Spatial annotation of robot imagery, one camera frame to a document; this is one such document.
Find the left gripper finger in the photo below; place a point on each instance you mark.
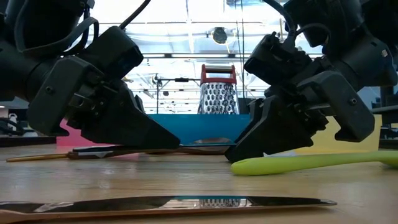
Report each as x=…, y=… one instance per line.
x=130, y=127
x=140, y=102

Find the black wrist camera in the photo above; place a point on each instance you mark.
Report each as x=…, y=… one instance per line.
x=115, y=53
x=273, y=59

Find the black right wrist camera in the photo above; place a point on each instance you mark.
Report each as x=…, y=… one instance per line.
x=273, y=59

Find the yellow plastic bin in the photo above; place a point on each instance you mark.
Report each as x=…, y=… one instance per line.
x=326, y=148

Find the red-trimmed steel box grater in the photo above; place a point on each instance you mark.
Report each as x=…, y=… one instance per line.
x=217, y=99

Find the black tripod stand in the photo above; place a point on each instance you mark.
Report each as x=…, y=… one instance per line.
x=157, y=99

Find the dark wooden spoon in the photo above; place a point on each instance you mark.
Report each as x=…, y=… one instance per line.
x=199, y=150

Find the dark side desk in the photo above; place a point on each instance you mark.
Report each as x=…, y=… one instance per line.
x=387, y=112

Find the black upright post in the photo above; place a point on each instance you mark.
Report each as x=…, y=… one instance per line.
x=387, y=98

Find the dark low table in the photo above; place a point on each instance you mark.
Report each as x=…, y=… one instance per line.
x=18, y=140

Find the green silicone spoon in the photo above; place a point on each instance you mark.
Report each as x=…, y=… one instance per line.
x=295, y=163

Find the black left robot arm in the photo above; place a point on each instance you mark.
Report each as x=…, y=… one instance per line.
x=18, y=71

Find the pink plastic bin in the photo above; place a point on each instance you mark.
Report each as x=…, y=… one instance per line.
x=66, y=140

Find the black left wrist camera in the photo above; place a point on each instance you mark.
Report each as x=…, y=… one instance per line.
x=115, y=53

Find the black monitor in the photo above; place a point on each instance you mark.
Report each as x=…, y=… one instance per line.
x=247, y=107

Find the blue plastic bin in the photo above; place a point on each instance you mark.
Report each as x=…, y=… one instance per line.
x=202, y=127

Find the small gold spoon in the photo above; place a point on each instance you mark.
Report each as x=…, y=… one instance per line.
x=37, y=157

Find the black ceiling fixture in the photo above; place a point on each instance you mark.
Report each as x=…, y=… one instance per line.
x=219, y=35

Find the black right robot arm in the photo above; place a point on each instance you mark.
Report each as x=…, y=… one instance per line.
x=357, y=46

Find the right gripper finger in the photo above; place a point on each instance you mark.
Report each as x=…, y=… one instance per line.
x=255, y=112
x=276, y=133

